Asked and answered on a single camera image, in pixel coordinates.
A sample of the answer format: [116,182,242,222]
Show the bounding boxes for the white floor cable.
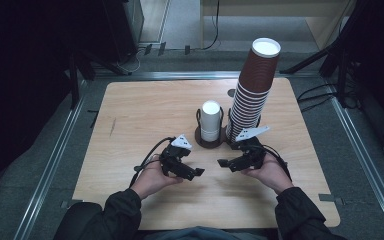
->
[116,46,148,75]

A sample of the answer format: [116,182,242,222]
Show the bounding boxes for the stack of white cups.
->
[201,100,222,143]

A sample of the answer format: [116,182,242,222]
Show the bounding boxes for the right hand-held gripper black cable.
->
[260,144,293,183]

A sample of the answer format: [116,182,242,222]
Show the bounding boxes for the black hanging cable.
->
[201,0,221,51]

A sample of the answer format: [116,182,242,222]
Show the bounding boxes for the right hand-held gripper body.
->
[231,125,271,170]

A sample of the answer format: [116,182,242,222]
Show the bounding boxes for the black floor cable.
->
[300,94,337,113]
[296,82,338,103]

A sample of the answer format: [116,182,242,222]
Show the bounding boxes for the person's left hand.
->
[130,165,184,201]

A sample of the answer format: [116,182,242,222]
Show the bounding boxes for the person's grey-blue garment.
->
[142,225,268,240]

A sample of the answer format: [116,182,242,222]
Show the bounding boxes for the aluminium frame rail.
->
[12,79,89,240]
[328,96,384,240]
[93,70,321,81]

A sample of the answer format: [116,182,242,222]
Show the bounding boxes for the stack of brown cups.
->
[226,37,282,145]

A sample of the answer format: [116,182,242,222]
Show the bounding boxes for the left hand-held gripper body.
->
[159,133,193,177]

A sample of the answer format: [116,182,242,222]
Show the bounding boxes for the dark cabinet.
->
[101,0,145,63]

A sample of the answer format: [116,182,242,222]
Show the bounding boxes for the black wire cup holder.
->
[194,106,228,150]
[225,113,264,151]

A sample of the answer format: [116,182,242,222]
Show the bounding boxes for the grey tape strip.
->
[59,198,85,210]
[317,192,346,206]

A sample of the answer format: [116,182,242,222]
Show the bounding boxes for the hand-held gripper black cable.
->
[260,144,293,183]
[128,136,177,188]

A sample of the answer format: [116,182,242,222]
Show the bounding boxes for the black tripod stand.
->
[279,0,381,109]

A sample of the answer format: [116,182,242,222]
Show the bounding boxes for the black metal stand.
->
[67,49,133,111]

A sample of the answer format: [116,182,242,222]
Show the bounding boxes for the light wooden furniture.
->
[199,0,358,51]

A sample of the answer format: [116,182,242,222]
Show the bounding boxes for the person's right hand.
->
[240,154,295,196]

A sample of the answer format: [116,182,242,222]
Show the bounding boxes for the left hand-held gripper black cable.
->
[128,136,177,188]

